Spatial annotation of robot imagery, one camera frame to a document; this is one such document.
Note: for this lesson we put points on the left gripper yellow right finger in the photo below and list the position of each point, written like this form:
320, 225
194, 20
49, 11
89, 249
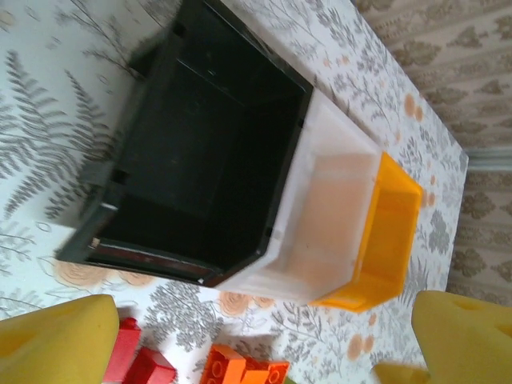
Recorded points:
468, 348

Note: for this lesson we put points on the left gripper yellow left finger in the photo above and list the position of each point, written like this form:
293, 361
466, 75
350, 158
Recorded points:
52, 348

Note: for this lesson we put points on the red lego brick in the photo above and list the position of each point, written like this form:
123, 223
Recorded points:
152, 368
126, 344

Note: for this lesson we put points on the orange lego brick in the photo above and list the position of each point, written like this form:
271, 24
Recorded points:
218, 368
268, 372

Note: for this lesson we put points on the green lego brick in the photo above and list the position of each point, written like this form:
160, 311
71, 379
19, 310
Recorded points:
290, 382

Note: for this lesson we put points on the yellow plastic bin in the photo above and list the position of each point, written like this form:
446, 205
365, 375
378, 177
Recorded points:
388, 236

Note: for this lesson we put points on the white plastic bin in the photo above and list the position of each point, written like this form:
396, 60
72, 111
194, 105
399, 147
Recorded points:
332, 208

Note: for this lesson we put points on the black plastic bin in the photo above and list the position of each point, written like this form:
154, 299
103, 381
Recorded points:
200, 160

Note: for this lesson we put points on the floral patterned tablecloth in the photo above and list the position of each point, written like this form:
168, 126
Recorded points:
60, 60

